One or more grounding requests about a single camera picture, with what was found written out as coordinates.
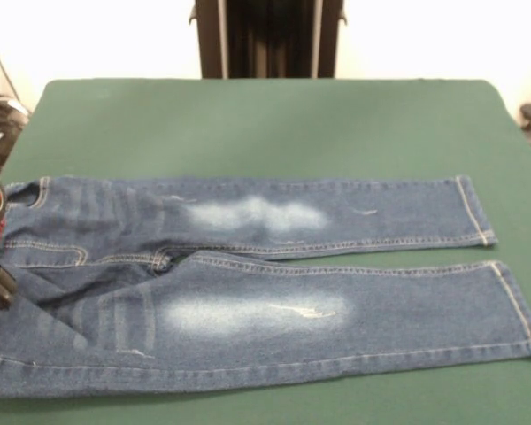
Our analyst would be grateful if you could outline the dark green table cloth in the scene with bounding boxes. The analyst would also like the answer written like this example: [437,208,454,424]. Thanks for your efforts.
[0,78,531,425]

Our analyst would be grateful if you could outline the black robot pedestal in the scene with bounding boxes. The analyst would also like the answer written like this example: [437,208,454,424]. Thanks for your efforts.
[189,0,349,80]

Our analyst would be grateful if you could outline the blue denim jeans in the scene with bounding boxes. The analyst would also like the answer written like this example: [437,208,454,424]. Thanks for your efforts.
[0,174,531,399]

